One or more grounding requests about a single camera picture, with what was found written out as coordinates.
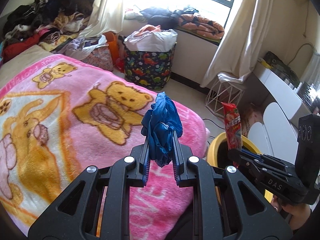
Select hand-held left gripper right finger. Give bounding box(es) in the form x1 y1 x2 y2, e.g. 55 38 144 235
172 132 293 240

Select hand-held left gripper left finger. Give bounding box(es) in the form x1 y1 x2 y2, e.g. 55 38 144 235
27 138 151 240

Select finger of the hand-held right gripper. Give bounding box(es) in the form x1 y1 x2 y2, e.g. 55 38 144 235
241 147 296 168
229 148 266 178

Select red snack packet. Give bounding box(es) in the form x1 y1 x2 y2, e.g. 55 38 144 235
221 102 243 168

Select yellow rimmed black bin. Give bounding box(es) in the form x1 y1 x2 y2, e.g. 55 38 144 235
206 132 273 203

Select blue plastic bag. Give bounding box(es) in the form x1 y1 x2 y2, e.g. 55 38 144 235
141 92 183 168

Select person's right hand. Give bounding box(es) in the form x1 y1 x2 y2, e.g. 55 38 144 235
271 195 313 231

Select printed cardboard box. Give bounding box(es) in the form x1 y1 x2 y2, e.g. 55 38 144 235
240 104 265 140

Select white chair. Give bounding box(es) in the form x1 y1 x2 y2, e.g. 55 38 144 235
246 102 300 160

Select black box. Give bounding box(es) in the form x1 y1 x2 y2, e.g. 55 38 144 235
297 81 320 110

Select white desk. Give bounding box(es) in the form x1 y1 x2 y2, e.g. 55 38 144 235
252 64 315 123

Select pink bear printed blanket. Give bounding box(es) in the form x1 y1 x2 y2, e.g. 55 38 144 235
0 54 209 240

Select dark green bag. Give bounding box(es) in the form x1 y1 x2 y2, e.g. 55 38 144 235
265 51 300 83

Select dinosaur print basket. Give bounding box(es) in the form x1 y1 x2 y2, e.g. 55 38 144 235
124 44 175 90

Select yellow box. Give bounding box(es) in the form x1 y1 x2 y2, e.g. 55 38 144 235
257 57 273 68

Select pink floral cloth bag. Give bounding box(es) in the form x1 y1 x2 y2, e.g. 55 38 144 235
81 45 114 72

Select white plastic bag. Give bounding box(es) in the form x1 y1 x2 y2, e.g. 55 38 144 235
124 29 178 53

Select orange bag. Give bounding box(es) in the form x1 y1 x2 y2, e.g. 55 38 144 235
102 31 125 72

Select lavender white clothes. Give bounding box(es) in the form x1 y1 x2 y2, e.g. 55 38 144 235
64 35 109 58

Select orange red cloth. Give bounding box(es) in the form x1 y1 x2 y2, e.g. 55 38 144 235
137 25 163 37

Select cream curtain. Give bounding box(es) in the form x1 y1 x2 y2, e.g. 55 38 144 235
79 0 125 39
201 0 278 88

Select orange patterned quilt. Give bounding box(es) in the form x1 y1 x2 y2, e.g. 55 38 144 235
180 14 225 40

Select dark jacket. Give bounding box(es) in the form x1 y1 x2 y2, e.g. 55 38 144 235
139 7 185 27

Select white green cloth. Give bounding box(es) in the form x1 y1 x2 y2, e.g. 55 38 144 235
124 8 145 22

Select brown patterned blanket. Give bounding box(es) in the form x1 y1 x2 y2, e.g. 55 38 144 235
39 29 80 53

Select beige bed sheet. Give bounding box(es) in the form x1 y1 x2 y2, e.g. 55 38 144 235
0 44 60 90

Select red garment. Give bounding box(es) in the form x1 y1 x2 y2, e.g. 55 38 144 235
1 34 40 60

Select pile of dark clothes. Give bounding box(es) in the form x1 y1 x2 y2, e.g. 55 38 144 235
4 0 95 40

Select black floor cable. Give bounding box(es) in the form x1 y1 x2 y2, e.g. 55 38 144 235
202 119 225 140

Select white wire stool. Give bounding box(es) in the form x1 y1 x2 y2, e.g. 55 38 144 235
205 72 247 119

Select wall cable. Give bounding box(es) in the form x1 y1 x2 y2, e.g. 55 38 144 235
287 42 315 65

